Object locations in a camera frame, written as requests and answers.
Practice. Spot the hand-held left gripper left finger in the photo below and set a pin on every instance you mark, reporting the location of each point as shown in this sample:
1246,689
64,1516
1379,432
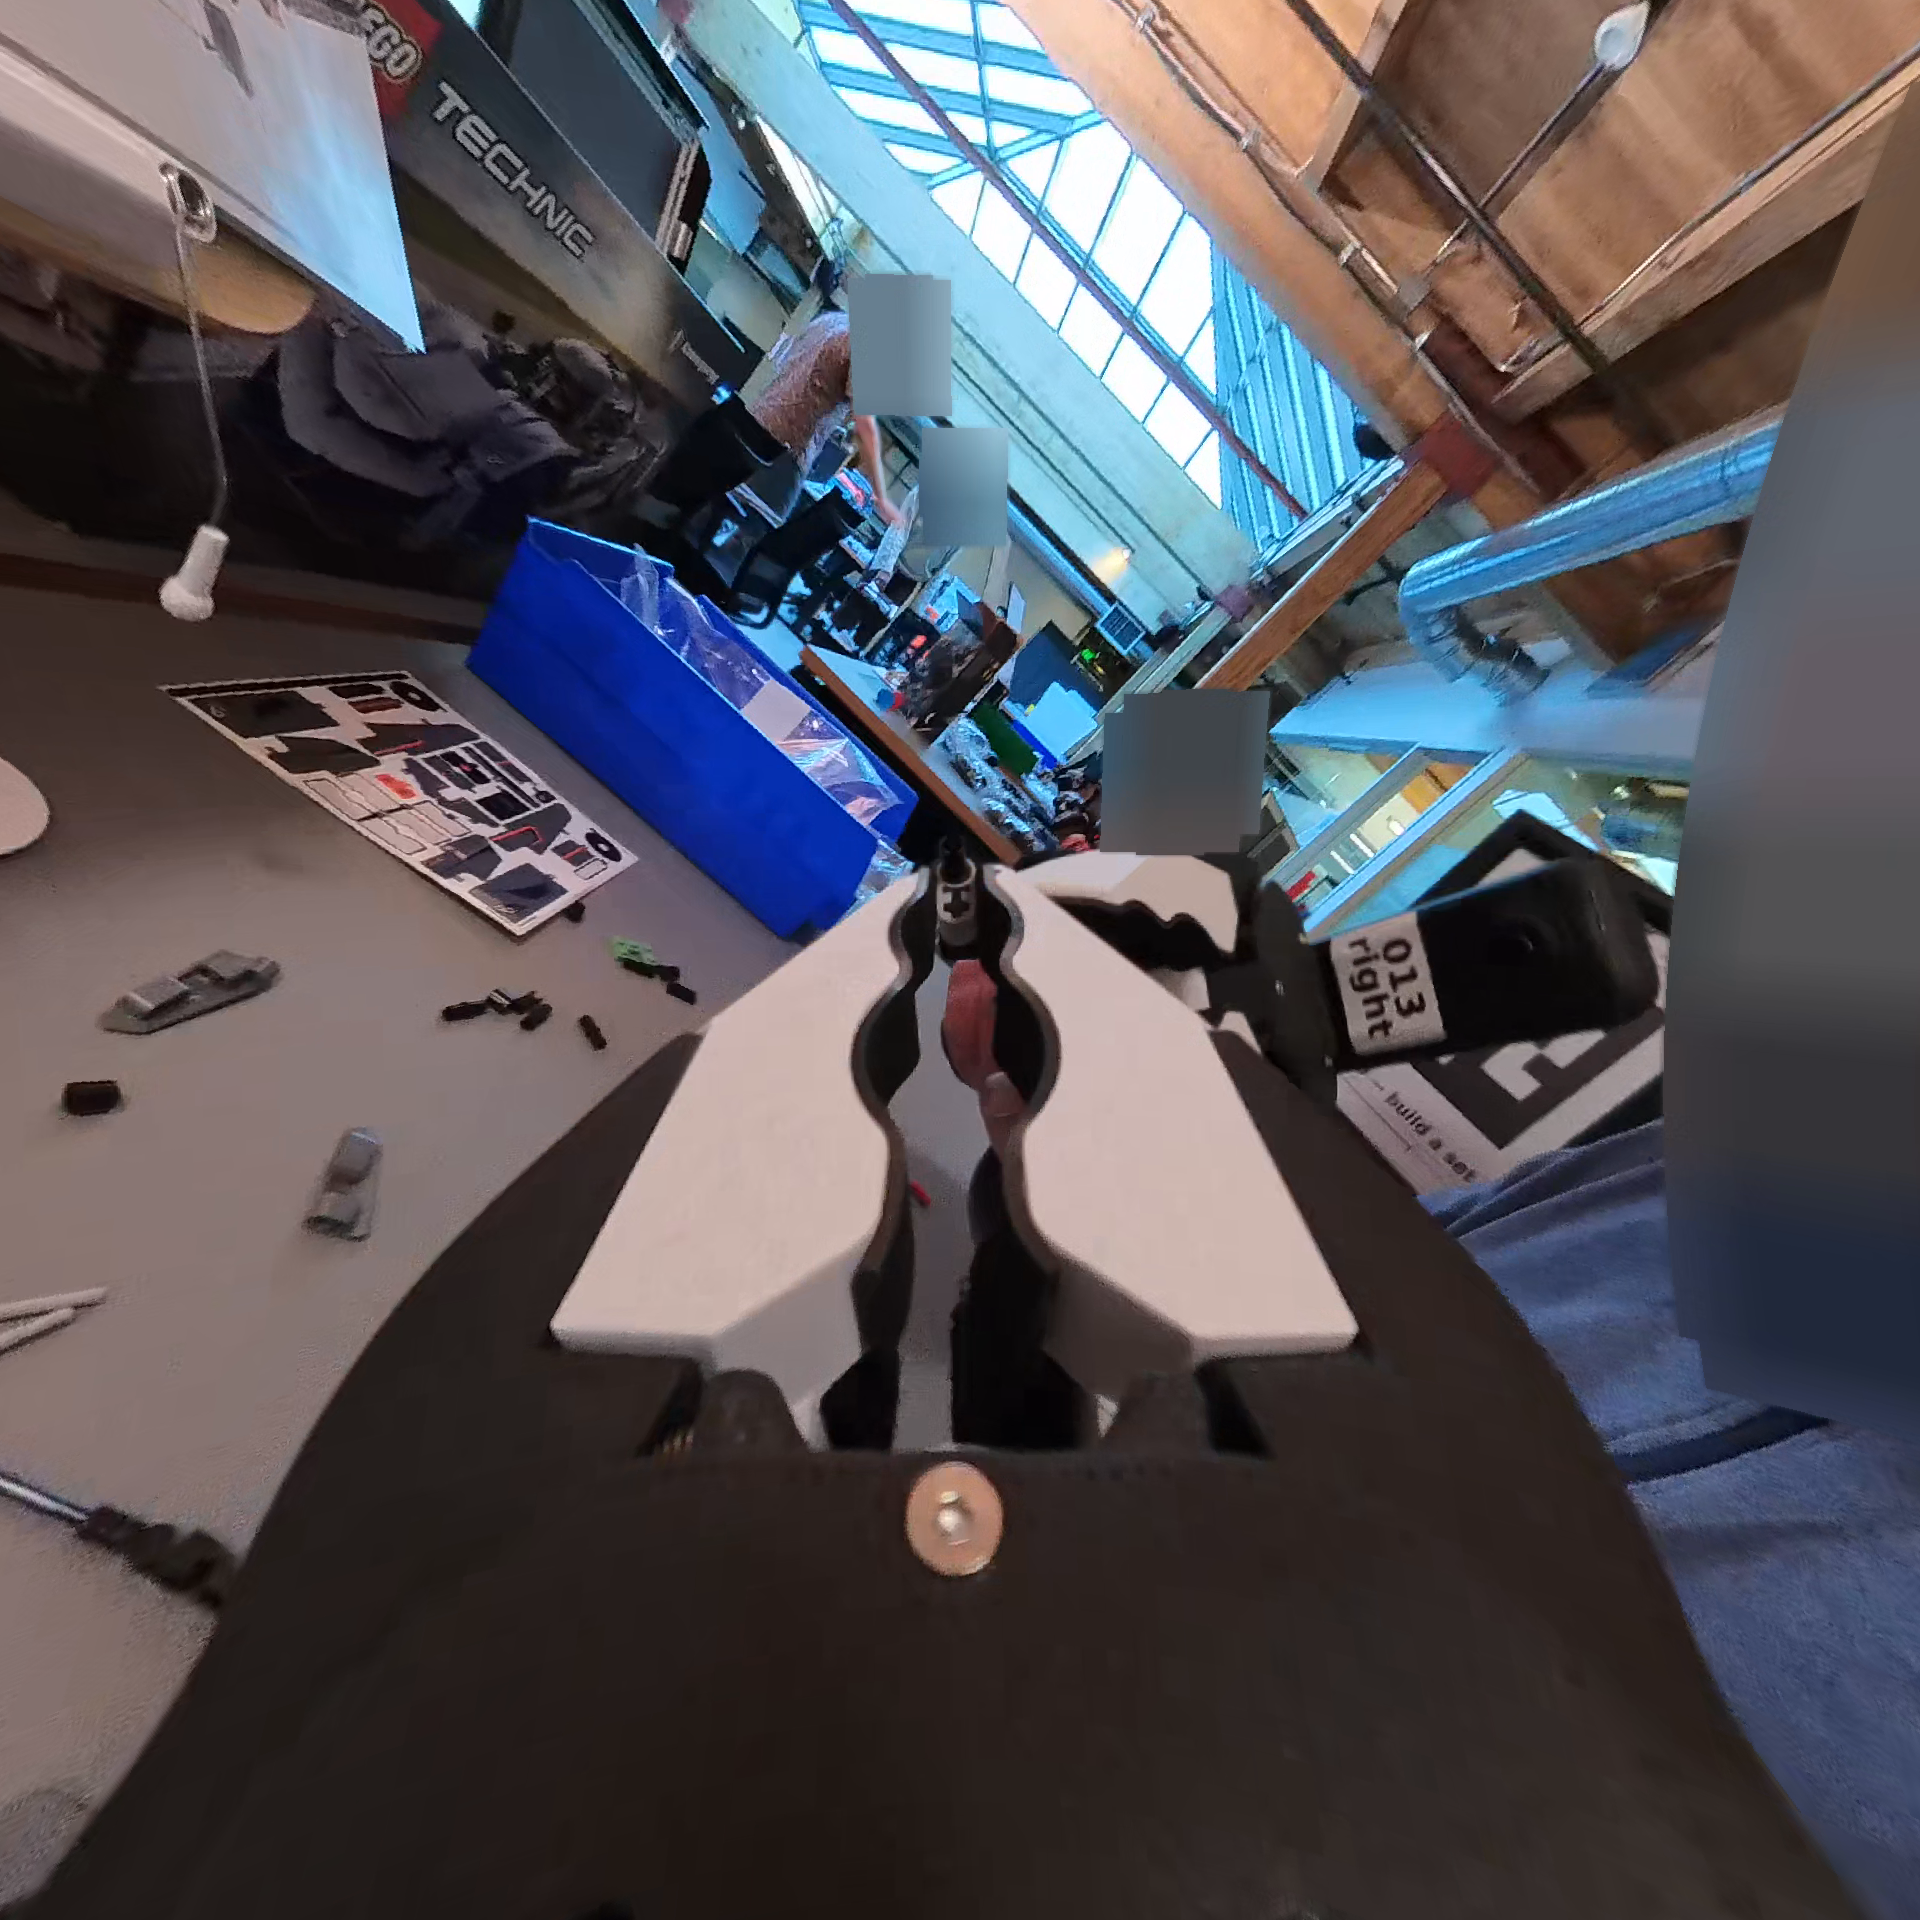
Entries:
734,1201

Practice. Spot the metal ventilation duct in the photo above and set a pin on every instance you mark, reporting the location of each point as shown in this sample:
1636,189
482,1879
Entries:
1574,569

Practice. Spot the flat grey lego piece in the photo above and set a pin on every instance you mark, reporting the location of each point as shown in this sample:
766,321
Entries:
195,991

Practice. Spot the black metal tool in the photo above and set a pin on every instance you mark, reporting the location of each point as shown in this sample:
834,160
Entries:
136,1547

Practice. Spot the white stick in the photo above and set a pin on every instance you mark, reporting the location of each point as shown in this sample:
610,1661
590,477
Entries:
36,1328
52,1301

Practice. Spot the printed marker sheet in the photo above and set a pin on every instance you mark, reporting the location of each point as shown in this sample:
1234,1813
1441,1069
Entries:
1515,1095

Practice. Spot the green lego piece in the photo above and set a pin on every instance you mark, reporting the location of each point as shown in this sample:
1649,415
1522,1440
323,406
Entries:
637,955

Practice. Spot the black lego brick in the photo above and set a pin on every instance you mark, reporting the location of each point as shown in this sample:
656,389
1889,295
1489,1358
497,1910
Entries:
89,1097

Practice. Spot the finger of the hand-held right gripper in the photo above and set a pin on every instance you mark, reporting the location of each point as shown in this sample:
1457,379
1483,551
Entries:
1184,892
1224,995

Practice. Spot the lego instruction booklet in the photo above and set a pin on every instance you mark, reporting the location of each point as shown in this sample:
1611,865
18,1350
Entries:
269,135

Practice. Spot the person's right hand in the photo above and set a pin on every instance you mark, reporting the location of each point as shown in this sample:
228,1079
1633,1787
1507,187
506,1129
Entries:
973,1013

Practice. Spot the skylight window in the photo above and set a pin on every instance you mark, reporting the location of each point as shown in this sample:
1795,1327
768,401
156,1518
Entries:
1050,224

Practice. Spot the lego sticker sheet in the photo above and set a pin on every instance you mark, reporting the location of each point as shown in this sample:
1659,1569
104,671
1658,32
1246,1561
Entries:
405,797

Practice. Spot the grey lego beam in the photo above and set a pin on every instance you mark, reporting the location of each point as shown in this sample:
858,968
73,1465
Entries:
345,1184

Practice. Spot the blue plastic bin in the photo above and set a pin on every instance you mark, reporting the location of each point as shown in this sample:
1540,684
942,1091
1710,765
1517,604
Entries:
675,751

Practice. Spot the pile of clear plastic bags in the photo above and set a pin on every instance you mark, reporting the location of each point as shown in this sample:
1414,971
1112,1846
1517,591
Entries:
750,692

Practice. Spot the black office chair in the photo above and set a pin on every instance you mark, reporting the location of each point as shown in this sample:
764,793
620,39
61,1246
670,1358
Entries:
750,510

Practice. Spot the dark lego set box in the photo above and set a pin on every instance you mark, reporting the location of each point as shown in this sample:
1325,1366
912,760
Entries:
523,181

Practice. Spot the wooden background desk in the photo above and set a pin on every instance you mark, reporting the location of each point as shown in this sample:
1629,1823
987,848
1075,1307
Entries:
901,735

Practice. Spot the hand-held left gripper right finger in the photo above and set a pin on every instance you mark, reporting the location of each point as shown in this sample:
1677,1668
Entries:
1184,1201

